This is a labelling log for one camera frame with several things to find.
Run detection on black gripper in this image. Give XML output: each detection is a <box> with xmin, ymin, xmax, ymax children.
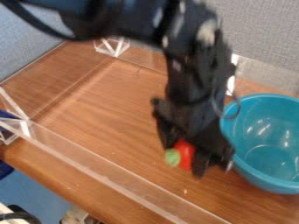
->
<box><xmin>151</xmin><ymin>97</ymin><xmax>235</xmax><ymax>179</ymax></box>

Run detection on red toy strawberry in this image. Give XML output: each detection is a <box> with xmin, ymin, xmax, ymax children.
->
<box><xmin>164</xmin><ymin>139</ymin><xmax>195</xmax><ymax>171</ymax></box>

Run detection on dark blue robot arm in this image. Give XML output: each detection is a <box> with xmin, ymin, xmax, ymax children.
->
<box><xmin>1</xmin><ymin>0</ymin><xmax>235</xmax><ymax>178</ymax></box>

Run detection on blue plastic bowl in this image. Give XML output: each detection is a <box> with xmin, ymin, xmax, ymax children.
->
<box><xmin>220</xmin><ymin>93</ymin><xmax>299</xmax><ymax>195</ymax></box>

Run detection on clear acrylic back barrier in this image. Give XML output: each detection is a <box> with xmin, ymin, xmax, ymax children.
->
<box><xmin>119</xmin><ymin>45</ymin><xmax>299</xmax><ymax>98</ymax></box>

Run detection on clear acrylic barrier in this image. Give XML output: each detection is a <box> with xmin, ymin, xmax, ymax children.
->
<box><xmin>119</xmin><ymin>45</ymin><xmax>299</xmax><ymax>98</ymax></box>
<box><xmin>0</xmin><ymin>88</ymin><xmax>230</xmax><ymax>224</ymax></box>

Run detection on white object under table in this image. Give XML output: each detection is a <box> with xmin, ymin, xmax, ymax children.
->
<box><xmin>60</xmin><ymin>207</ymin><xmax>103</xmax><ymax>224</ymax></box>

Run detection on clear acrylic front barrier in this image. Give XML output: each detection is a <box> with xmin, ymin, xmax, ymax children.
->
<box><xmin>0</xmin><ymin>88</ymin><xmax>230</xmax><ymax>224</ymax></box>

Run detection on black object bottom left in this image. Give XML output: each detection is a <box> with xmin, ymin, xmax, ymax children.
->
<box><xmin>0</xmin><ymin>205</ymin><xmax>43</xmax><ymax>224</ymax></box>

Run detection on clear acrylic corner bracket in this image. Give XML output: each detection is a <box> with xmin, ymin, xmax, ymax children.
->
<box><xmin>93</xmin><ymin>37</ymin><xmax>131</xmax><ymax>58</ymax></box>

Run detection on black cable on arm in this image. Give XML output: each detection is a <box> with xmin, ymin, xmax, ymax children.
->
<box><xmin>0</xmin><ymin>0</ymin><xmax>80</xmax><ymax>42</ymax></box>

